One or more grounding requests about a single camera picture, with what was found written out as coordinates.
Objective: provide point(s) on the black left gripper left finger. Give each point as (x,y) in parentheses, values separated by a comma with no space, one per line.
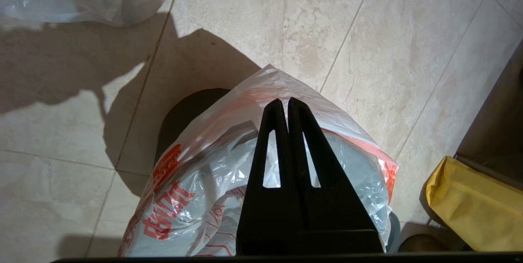
(253,222)

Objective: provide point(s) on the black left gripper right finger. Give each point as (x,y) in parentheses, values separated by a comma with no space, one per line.
(339,222)

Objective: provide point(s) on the white red-printed plastic bag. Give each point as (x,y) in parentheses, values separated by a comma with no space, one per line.
(196,181)

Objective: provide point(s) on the yellow fabric bag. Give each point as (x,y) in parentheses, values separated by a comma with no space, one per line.
(474,206)

